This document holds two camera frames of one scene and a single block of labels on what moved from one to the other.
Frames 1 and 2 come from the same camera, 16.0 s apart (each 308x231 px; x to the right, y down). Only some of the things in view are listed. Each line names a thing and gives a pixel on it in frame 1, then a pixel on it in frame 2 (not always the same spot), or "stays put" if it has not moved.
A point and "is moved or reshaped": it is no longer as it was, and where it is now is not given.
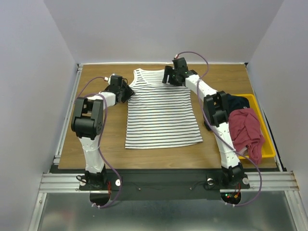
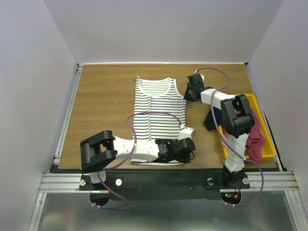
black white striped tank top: (159, 115) is moved or reshaped
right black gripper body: (170, 76) to (190, 91)
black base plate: (166, 185) stays put
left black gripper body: (120, 91) to (184, 160)
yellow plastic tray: (268, 148) stays put
